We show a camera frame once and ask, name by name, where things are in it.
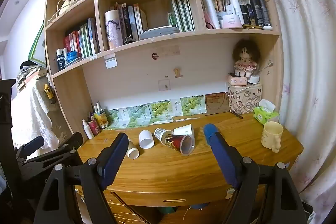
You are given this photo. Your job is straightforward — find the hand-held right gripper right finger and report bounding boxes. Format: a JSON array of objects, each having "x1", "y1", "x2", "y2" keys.
[{"x1": 203, "y1": 123, "x2": 308, "y2": 224}]

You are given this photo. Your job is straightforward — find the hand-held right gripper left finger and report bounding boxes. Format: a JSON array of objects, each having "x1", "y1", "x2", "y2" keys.
[{"x1": 34, "y1": 132, "x2": 129, "y2": 224}]

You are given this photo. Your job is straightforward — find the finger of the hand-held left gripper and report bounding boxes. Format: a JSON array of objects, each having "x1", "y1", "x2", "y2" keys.
[
  {"x1": 14, "y1": 135, "x2": 45, "y2": 161},
  {"x1": 20, "y1": 132, "x2": 84, "y2": 188}
]

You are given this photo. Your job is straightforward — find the red patterned cup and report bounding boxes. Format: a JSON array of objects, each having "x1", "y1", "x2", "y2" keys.
[{"x1": 164, "y1": 133, "x2": 196, "y2": 156}]

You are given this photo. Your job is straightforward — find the white paper cup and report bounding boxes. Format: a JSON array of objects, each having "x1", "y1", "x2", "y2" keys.
[
  {"x1": 173, "y1": 123, "x2": 195, "y2": 138},
  {"x1": 127, "y1": 139, "x2": 140, "y2": 160},
  {"x1": 139, "y1": 130, "x2": 155, "y2": 149}
]

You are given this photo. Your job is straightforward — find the checkered paper cup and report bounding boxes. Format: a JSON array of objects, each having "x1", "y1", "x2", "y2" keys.
[{"x1": 154, "y1": 127, "x2": 174, "y2": 146}]

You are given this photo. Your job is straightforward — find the white plastic bottle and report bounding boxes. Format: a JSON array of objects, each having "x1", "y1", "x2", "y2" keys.
[{"x1": 82, "y1": 119, "x2": 94, "y2": 139}]

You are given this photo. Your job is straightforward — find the white lace cloth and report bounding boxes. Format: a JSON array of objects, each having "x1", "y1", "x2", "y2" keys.
[{"x1": 10, "y1": 80, "x2": 61, "y2": 151}]

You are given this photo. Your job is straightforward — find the red pen holder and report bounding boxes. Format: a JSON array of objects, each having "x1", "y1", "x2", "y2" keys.
[{"x1": 88, "y1": 112, "x2": 101, "y2": 135}]

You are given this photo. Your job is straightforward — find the stack of old books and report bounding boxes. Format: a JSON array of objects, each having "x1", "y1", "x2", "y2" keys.
[{"x1": 16, "y1": 60, "x2": 49, "y2": 93}]

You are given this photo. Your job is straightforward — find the yellow bottle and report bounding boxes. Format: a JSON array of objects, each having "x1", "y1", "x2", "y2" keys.
[{"x1": 94, "y1": 102, "x2": 109, "y2": 128}]

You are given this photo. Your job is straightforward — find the grape picture card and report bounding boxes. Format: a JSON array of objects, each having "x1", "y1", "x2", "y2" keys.
[
  {"x1": 180, "y1": 95, "x2": 206, "y2": 115},
  {"x1": 106, "y1": 108, "x2": 129, "y2": 130},
  {"x1": 126, "y1": 105, "x2": 153, "y2": 128},
  {"x1": 148, "y1": 100, "x2": 174, "y2": 125}
]

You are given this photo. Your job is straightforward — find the wooden bookshelf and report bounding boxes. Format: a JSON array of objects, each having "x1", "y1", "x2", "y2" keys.
[{"x1": 43, "y1": 0, "x2": 284, "y2": 140}]

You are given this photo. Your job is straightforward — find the yellow black tool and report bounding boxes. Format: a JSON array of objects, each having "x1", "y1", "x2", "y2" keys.
[{"x1": 43, "y1": 84, "x2": 56, "y2": 105}]

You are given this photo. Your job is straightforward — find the wooden desk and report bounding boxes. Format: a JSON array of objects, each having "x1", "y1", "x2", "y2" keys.
[{"x1": 75, "y1": 111, "x2": 303, "y2": 224}]

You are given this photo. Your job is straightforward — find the white thin stick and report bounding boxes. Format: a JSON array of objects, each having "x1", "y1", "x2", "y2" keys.
[{"x1": 173, "y1": 116, "x2": 200, "y2": 122}]

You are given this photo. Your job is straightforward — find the cream mug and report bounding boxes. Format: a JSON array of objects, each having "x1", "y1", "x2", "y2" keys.
[{"x1": 261, "y1": 121, "x2": 284, "y2": 153}]

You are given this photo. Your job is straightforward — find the brown picture card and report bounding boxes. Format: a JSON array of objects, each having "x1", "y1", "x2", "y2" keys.
[{"x1": 205, "y1": 93, "x2": 230, "y2": 114}]

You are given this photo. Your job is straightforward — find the green tissue pack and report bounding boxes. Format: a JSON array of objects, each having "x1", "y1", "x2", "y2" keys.
[{"x1": 253, "y1": 99, "x2": 280, "y2": 125}]

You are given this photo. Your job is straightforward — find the patterned storage box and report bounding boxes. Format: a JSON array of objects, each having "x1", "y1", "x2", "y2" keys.
[{"x1": 228, "y1": 82, "x2": 263, "y2": 115}]

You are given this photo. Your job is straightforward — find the green framed picture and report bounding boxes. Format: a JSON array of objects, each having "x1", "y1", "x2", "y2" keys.
[{"x1": 28, "y1": 22, "x2": 48, "y2": 67}]

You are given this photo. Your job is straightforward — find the pink small device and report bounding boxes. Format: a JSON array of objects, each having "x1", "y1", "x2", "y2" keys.
[{"x1": 227, "y1": 75, "x2": 248, "y2": 86}]

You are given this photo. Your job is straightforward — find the blue jar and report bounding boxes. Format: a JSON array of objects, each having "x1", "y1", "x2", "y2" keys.
[{"x1": 67, "y1": 51, "x2": 82, "y2": 64}]

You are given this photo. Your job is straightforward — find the white shelf label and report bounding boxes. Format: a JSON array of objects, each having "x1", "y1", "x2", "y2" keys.
[{"x1": 104, "y1": 56, "x2": 117, "y2": 69}]

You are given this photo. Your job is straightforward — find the row of red green books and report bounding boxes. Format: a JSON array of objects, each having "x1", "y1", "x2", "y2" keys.
[{"x1": 63, "y1": 17, "x2": 100, "y2": 59}]

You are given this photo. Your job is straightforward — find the brown haired doll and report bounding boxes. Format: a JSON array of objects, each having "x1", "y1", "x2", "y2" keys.
[{"x1": 232, "y1": 39, "x2": 261, "y2": 77}]

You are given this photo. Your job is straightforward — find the floral white cylinder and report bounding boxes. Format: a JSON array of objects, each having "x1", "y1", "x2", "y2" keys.
[{"x1": 104, "y1": 10, "x2": 124, "y2": 49}]

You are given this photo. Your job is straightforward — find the row of dark books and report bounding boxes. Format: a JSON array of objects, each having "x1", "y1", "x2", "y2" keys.
[{"x1": 114, "y1": 2, "x2": 148, "y2": 42}]

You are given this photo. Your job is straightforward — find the white cosmetic box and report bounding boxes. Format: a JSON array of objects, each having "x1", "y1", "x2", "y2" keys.
[{"x1": 222, "y1": 14, "x2": 243, "y2": 29}]

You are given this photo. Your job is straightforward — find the grey flat device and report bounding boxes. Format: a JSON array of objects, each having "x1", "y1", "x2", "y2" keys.
[{"x1": 139, "y1": 26, "x2": 179, "y2": 41}]

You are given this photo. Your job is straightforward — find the white floral curtain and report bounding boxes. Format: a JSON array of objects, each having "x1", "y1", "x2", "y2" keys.
[{"x1": 252, "y1": 0, "x2": 336, "y2": 214}]

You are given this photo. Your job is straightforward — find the white paper roll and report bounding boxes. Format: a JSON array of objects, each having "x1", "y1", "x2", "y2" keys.
[{"x1": 204, "y1": 0, "x2": 220, "y2": 29}]

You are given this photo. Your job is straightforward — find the black tall bottle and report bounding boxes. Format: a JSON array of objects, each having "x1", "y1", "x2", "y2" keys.
[
  {"x1": 249, "y1": 0, "x2": 263, "y2": 25},
  {"x1": 258, "y1": 0, "x2": 271, "y2": 26}
]

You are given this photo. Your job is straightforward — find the beige drawstring bag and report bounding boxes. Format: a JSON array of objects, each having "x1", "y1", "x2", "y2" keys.
[{"x1": 47, "y1": 0, "x2": 76, "y2": 24}]

